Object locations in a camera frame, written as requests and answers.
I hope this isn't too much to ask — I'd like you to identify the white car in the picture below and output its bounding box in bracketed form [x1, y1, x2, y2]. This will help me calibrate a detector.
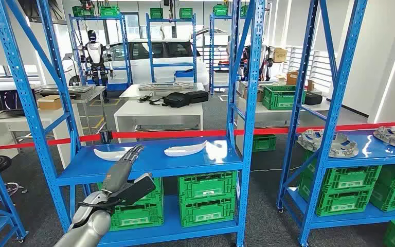
[107, 38, 210, 86]

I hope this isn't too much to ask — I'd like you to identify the red barrier belt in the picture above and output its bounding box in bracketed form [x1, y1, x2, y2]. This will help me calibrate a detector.
[0, 120, 395, 151]

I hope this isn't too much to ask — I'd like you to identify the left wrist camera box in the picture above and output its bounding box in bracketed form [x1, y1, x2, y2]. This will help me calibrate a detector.
[107, 172, 156, 208]

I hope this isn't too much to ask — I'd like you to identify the black barrier post head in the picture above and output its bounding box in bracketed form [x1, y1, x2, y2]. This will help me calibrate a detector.
[99, 130, 113, 145]

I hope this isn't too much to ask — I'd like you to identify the white curved panel orange lettering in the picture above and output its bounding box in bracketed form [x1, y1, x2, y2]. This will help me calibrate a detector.
[93, 146, 133, 162]

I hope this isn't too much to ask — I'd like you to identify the blue steel shelf rack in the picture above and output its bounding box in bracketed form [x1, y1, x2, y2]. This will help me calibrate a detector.
[68, 13, 133, 92]
[209, 13, 249, 95]
[0, 129, 28, 247]
[146, 13, 198, 84]
[276, 0, 395, 246]
[0, 0, 266, 247]

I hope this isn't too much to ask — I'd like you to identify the black hard case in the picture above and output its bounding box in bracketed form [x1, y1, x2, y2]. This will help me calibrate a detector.
[304, 92, 323, 105]
[185, 90, 209, 104]

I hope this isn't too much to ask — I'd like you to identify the black laptop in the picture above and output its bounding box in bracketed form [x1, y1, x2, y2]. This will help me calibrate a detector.
[0, 89, 38, 120]

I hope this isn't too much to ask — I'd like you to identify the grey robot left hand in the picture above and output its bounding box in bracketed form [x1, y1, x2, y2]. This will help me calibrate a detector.
[101, 144, 146, 196]

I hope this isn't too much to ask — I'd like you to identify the grey metal part tray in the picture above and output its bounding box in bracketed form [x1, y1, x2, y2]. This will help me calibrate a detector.
[40, 85, 94, 94]
[138, 82, 195, 92]

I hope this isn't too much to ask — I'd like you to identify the black backpack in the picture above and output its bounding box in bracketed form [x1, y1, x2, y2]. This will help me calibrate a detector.
[149, 92, 193, 109]

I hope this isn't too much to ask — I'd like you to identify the blue plastic bin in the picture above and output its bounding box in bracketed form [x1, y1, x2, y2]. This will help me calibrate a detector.
[175, 69, 195, 82]

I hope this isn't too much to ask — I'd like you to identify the white black humanoid robot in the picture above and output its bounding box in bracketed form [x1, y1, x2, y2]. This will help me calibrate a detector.
[240, 42, 275, 82]
[80, 30, 114, 103]

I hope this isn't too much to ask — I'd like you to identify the white floor cable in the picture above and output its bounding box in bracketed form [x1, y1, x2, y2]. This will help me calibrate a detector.
[250, 166, 302, 172]

